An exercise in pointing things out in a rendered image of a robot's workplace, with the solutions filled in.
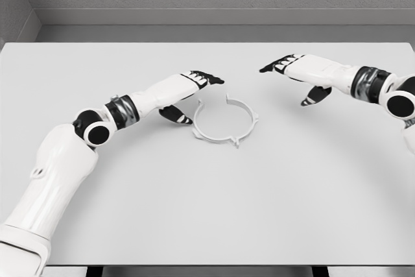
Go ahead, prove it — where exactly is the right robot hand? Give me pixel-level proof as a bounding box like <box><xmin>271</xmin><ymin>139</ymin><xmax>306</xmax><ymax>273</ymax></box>
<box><xmin>259</xmin><ymin>54</ymin><xmax>338</xmax><ymax>107</ymax></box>

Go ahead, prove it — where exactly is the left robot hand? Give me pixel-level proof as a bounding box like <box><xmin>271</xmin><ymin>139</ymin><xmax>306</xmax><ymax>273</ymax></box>
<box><xmin>154</xmin><ymin>69</ymin><xmax>226</xmax><ymax>126</ymax></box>

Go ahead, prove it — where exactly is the white pipe clamp half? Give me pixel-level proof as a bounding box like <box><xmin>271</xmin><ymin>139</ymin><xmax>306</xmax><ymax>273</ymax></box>
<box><xmin>224</xmin><ymin>93</ymin><xmax>261</xmax><ymax>151</ymax></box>
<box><xmin>191</xmin><ymin>97</ymin><xmax>237</xmax><ymax>145</ymax></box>

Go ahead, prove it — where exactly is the wide white table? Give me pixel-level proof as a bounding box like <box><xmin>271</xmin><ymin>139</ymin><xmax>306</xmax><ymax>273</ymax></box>
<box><xmin>0</xmin><ymin>42</ymin><xmax>415</xmax><ymax>277</ymax></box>

